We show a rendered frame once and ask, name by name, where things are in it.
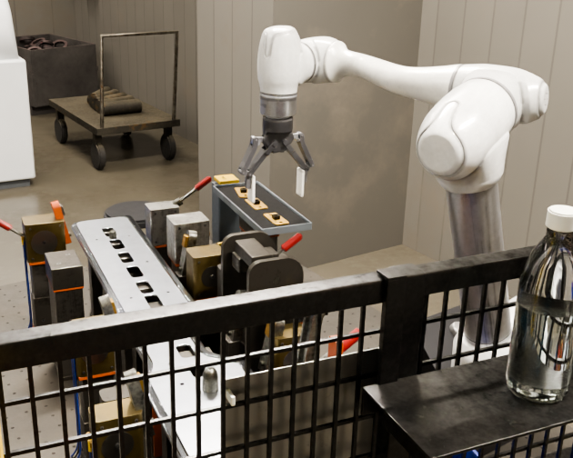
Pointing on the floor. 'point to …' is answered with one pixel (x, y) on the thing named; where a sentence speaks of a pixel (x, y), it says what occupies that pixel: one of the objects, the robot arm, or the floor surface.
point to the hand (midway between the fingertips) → (276, 194)
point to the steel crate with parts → (56, 69)
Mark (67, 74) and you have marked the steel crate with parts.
